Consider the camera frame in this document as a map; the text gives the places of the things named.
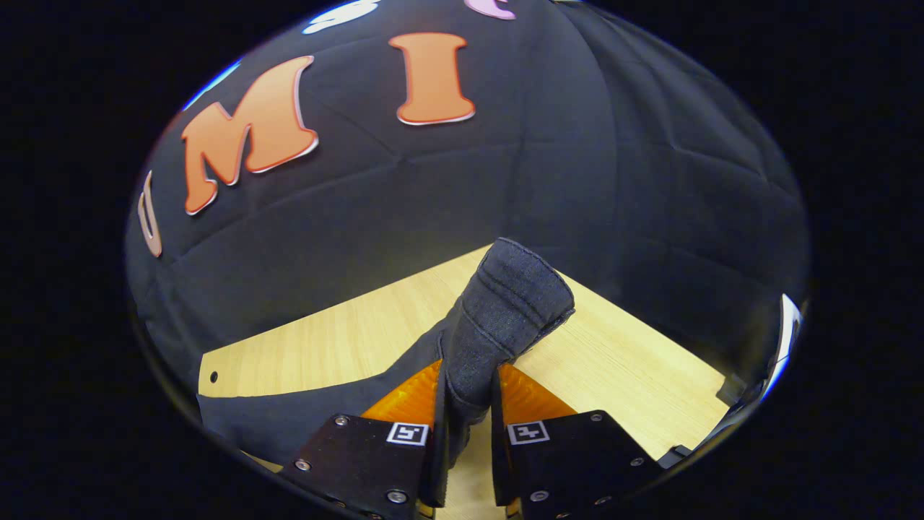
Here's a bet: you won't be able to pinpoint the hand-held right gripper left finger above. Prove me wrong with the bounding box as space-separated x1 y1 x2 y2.
278 359 450 520

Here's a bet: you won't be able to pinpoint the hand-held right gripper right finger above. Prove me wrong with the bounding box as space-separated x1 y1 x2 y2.
491 363 666 520

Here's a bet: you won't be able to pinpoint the dark grey jeans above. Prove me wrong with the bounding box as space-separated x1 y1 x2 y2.
196 237 576 479

